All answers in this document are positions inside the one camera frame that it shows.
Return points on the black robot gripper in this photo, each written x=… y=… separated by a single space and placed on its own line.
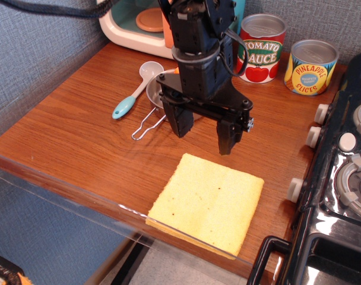
x=205 y=88

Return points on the yellow rag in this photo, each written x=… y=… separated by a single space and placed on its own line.
x=208 y=205

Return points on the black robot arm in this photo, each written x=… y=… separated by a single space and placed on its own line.
x=203 y=50

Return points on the small steel pan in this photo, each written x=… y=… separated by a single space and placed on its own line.
x=153 y=90

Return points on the white teal spoon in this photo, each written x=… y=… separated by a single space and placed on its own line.
x=146 y=71

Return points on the tomato sauce can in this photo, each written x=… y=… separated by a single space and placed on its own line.
x=263 y=35

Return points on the pineapple slices can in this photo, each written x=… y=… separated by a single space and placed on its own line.
x=310 y=67

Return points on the toy microwave teal and white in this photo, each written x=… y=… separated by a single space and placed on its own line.
x=162 y=27

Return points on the black toy stove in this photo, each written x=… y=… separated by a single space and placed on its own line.
x=325 y=247

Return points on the clear acrylic guard panel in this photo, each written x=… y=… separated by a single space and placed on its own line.
x=57 y=241

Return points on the orange plush object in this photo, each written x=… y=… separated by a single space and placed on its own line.
x=9 y=277

